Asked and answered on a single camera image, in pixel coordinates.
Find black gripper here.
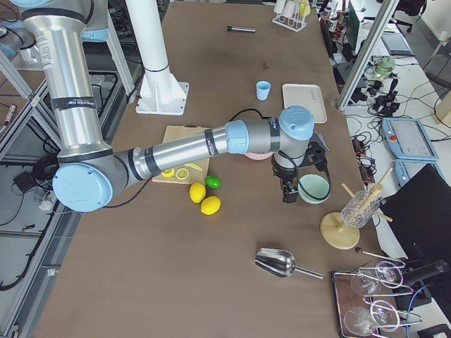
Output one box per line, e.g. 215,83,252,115
271,154,297,204

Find light blue plastic cup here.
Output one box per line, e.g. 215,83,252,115
256,80,271,101

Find steel muddler black tip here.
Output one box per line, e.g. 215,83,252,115
227,25,257,33

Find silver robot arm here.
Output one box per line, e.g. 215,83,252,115
1,20,43,70
17,1,314,212

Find wooden cup tree stand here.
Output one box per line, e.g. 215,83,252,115
320,168,393,249

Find metal ice scoop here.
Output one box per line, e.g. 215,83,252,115
254,248,323,280

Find pink cup on rack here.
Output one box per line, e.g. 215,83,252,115
281,1,296,19

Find yellow cup on rack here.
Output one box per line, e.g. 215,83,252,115
299,0,311,16

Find white cup on rack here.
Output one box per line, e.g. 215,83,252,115
273,0,285,15

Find mint green bowl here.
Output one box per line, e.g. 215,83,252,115
298,174,330,204

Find pink bowl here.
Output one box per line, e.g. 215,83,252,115
245,152,273,161

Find grey folded cloth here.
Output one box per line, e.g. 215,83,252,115
311,132,329,154

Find textured clear glass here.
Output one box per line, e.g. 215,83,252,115
341,191,380,229

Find green lime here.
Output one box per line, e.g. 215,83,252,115
204,175,222,189

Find yellow lemon lower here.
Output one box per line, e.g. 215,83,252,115
200,196,221,215

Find yellow lemon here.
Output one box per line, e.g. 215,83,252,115
189,182,206,204
200,196,221,215

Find long bar spoon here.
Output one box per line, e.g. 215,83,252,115
354,246,405,265

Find yellow lemon upper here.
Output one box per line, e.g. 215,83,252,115
189,182,206,204

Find wooden cutting board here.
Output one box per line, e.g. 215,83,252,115
152,125,209,184

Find cream rabbit tray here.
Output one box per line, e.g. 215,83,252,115
282,84,327,124

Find lemon slice right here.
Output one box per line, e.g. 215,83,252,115
175,168,190,180

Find lemon slice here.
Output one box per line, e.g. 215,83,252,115
161,168,175,178
175,168,190,180

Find lower teach pendant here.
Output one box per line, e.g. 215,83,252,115
394,159,438,187

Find teach pendant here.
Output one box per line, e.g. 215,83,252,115
394,159,438,187
381,118,439,161

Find lemon slice left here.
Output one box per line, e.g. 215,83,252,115
161,168,175,178

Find upper wine glass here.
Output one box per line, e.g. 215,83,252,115
350,261,404,296

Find black monitor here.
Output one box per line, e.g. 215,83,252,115
381,164,450,262

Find upper teach pendant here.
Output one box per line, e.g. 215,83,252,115
381,118,439,161

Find wine glass rack tray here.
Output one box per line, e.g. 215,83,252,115
331,271,422,337

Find lower wine glass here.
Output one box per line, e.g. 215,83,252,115
344,300,400,337

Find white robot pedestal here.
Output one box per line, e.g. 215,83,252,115
126,0,189,116

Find white wire cup rack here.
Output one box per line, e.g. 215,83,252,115
272,0,307,32

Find aluminium frame post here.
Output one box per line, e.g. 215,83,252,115
336,0,399,112

